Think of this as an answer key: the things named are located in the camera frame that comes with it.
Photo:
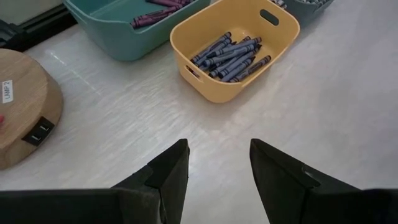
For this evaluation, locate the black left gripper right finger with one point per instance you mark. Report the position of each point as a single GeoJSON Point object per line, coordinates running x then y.
{"type": "Point", "coordinates": [280, 186]}

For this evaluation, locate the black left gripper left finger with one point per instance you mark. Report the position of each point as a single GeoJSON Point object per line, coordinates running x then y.
{"type": "Point", "coordinates": [172, 180]}

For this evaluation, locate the purple crayon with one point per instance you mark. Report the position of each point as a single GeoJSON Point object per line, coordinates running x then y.
{"type": "Point", "coordinates": [158, 12]}
{"type": "Point", "coordinates": [164, 2]}
{"type": "Point", "coordinates": [185, 1]}
{"type": "Point", "coordinates": [152, 20]}

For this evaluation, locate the white crayon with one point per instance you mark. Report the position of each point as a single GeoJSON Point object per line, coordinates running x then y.
{"type": "Point", "coordinates": [280, 3]}
{"type": "Point", "coordinates": [311, 1]}

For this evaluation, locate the yellow plastic bin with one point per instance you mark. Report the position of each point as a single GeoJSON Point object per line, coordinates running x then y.
{"type": "Point", "coordinates": [217, 90]}

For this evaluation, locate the teal plastic bin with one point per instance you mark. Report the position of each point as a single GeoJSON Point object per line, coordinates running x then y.
{"type": "Point", "coordinates": [118, 37]}

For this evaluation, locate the white table lamp wooden base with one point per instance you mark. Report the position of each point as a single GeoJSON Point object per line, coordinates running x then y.
{"type": "Point", "coordinates": [25, 102]}

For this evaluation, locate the blue-grey plastic bin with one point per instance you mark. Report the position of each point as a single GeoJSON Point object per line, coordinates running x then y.
{"type": "Point", "coordinates": [308, 14]}

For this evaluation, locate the pink crumpled object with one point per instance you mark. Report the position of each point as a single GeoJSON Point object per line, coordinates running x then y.
{"type": "Point", "coordinates": [1, 123]}

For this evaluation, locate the black table frame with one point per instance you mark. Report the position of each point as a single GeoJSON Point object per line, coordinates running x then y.
{"type": "Point", "coordinates": [37, 28]}

